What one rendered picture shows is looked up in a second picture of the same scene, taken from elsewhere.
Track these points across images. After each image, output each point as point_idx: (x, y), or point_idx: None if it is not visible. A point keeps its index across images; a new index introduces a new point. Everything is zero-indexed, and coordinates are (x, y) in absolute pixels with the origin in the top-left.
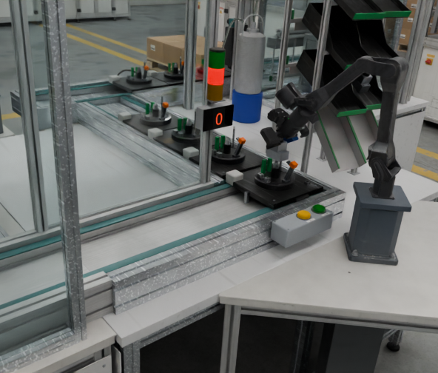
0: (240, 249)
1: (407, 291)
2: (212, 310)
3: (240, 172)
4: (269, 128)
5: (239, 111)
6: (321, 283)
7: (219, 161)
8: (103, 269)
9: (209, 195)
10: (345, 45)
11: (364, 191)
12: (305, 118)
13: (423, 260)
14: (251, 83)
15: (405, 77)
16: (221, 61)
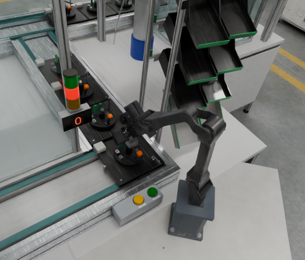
0: (84, 226)
1: None
2: None
3: (104, 145)
4: (118, 131)
5: (134, 51)
6: (139, 259)
7: (94, 127)
8: None
9: (78, 164)
10: (197, 53)
11: (183, 194)
12: (145, 133)
13: (222, 236)
14: (144, 33)
15: (222, 132)
16: (73, 84)
